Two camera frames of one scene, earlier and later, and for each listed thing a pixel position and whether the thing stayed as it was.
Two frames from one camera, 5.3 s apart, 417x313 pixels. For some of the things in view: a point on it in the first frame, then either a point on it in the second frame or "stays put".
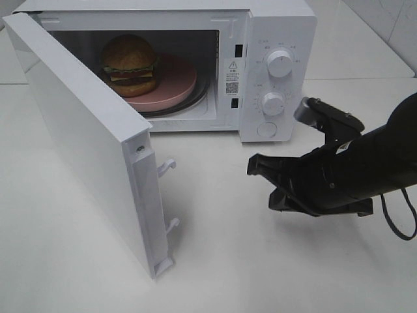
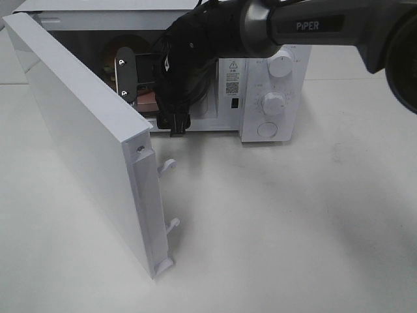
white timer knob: x=273 y=104 stays put
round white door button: x=266 y=130 stays put
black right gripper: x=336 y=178 → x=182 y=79
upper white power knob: x=279 y=64 stays put
